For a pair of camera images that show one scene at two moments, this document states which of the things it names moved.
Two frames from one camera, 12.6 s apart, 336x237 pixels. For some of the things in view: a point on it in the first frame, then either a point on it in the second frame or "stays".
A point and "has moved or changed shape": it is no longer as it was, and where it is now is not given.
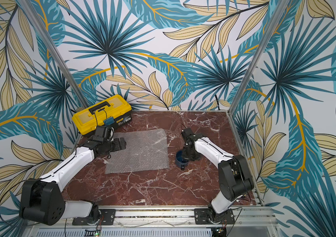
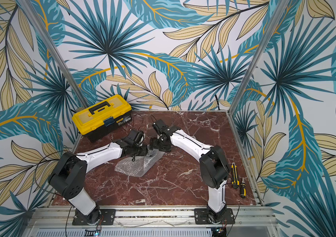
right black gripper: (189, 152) -> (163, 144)
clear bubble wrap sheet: (145, 149) has moved or changed shape
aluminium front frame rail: (154, 222) stays
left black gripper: (117, 146) -> (144, 151)
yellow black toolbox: (114, 111) stays
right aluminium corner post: (275, 18) stays
